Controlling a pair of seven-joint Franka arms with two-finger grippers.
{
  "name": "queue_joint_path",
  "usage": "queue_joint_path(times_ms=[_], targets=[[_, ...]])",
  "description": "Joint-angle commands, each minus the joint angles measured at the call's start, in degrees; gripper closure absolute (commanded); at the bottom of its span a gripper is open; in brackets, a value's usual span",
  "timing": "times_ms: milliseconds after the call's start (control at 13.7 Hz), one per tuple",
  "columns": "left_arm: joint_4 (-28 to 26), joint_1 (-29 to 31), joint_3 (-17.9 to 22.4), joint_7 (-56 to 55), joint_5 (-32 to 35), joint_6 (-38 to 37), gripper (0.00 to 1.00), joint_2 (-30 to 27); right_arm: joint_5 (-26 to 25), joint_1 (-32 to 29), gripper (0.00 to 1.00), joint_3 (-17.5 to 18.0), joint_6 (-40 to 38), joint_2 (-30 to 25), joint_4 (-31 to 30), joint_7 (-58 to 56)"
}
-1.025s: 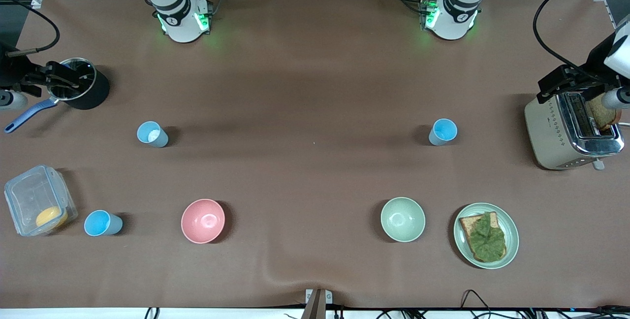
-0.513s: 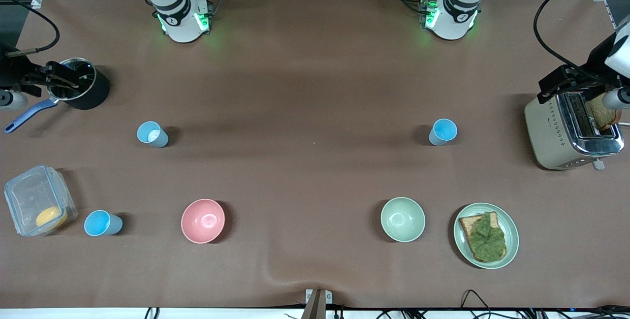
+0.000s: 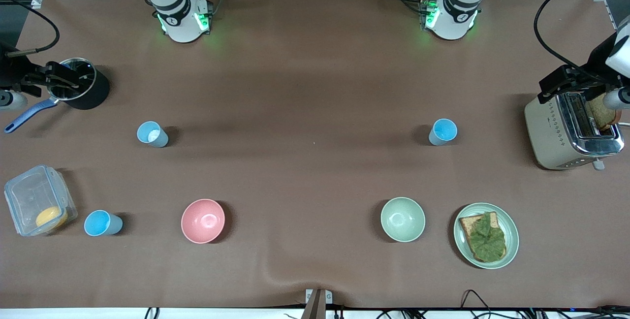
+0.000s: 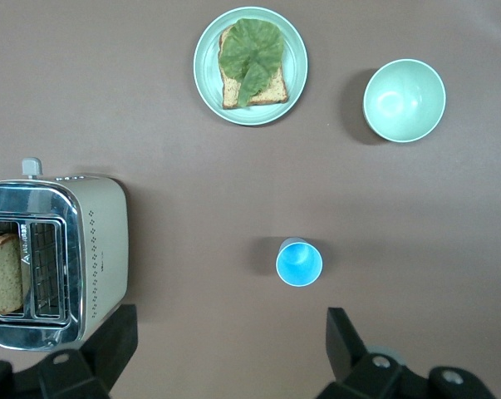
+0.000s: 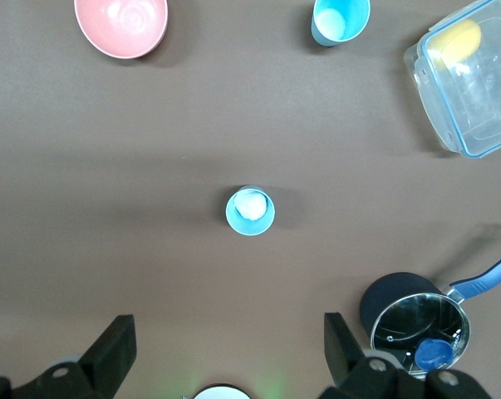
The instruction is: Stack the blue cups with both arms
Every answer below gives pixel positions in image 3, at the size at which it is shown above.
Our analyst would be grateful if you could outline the blue cup holding white ball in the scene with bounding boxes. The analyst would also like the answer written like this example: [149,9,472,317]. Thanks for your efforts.
[136,121,169,148]

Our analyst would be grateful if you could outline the blue plastic cup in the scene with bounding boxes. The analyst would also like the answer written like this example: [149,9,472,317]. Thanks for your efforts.
[428,119,458,146]
[84,210,124,237]

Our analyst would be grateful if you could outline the dark toast slice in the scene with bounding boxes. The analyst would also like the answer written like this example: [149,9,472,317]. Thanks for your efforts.
[588,95,622,131]

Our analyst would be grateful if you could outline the glass lid with blue knob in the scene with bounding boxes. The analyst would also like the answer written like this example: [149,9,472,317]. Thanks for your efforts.
[48,58,96,102]

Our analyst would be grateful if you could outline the cream and chrome toaster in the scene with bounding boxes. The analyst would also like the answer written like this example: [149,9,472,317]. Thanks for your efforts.
[524,92,626,171]

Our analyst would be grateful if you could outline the clear plastic storage container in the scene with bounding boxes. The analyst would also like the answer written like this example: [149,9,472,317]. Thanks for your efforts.
[4,164,78,237]

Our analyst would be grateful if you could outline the yellow round food piece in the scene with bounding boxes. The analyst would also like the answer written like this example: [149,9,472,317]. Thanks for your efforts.
[35,206,68,231]

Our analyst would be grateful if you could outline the pale green plate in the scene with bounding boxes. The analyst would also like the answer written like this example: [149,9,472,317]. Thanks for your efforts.
[453,203,520,270]

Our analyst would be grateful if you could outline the brown bread slice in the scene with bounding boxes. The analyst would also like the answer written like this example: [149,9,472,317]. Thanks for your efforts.
[459,212,507,263]

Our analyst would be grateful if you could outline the green lettuce leaf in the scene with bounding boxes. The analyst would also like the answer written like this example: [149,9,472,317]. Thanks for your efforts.
[468,212,506,262]

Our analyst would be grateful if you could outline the pink bowl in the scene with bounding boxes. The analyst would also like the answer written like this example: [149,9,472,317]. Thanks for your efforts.
[181,198,226,244]

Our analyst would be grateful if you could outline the pale green bowl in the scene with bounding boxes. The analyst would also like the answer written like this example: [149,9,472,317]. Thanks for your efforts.
[380,197,426,243]

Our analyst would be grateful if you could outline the brown table mat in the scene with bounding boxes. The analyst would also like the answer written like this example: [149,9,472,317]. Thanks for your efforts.
[0,0,630,310]

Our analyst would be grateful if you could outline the black saucepan with blue handle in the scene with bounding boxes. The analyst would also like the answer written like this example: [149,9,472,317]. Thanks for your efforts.
[4,57,111,134]

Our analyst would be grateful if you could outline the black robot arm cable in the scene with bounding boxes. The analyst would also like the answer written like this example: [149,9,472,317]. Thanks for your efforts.
[0,0,61,59]
[534,0,630,83]

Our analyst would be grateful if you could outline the black looped cable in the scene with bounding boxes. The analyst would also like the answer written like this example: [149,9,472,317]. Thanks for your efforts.
[460,289,500,319]

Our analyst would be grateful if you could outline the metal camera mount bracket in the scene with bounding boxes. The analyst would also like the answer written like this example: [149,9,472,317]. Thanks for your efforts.
[301,288,333,319]

